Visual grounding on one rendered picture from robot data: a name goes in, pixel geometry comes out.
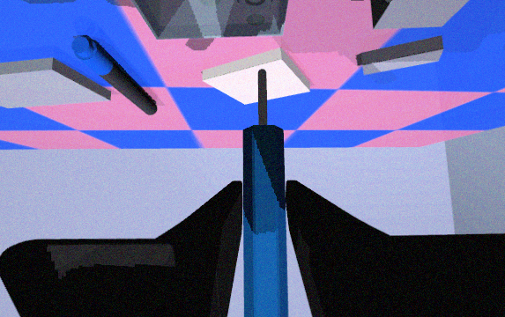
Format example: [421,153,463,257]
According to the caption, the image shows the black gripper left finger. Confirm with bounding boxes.
[0,181,243,317]

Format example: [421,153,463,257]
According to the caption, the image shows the white flat square block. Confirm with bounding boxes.
[203,48,310,105]

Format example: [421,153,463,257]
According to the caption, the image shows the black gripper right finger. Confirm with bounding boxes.
[286,180,505,317]

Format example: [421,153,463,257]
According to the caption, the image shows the grey keyboard with white letter keys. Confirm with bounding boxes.
[130,0,289,41]

